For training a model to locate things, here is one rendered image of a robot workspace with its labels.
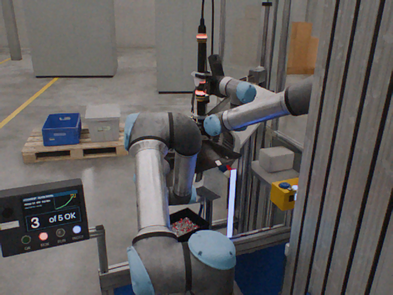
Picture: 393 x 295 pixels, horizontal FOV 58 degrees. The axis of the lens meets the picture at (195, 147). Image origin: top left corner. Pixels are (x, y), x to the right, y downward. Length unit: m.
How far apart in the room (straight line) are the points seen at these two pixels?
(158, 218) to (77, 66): 8.01
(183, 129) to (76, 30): 7.73
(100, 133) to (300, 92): 3.59
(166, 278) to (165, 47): 6.33
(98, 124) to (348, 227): 3.96
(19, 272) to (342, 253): 2.53
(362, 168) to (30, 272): 2.59
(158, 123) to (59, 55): 7.86
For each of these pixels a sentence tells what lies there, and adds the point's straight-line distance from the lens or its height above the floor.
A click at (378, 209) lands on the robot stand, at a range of 0.59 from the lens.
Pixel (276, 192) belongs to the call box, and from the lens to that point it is 1.59.
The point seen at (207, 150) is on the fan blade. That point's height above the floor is 1.19.
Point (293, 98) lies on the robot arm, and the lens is 1.10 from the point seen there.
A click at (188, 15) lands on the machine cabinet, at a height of 1.47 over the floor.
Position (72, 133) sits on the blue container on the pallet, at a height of 0.29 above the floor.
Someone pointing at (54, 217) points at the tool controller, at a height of 1.17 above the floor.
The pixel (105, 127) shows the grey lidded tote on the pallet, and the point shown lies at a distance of 4.44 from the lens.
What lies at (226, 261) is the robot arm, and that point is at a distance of 0.88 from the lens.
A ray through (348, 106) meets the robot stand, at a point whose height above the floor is 1.67.
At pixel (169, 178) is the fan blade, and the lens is 1.76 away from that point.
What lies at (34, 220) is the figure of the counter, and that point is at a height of 1.17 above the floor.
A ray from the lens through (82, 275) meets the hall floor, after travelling 2.77.
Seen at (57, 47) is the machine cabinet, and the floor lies 0.68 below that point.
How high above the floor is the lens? 1.82
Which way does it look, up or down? 23 degrees down
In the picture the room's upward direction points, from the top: 1 degrees clockwise
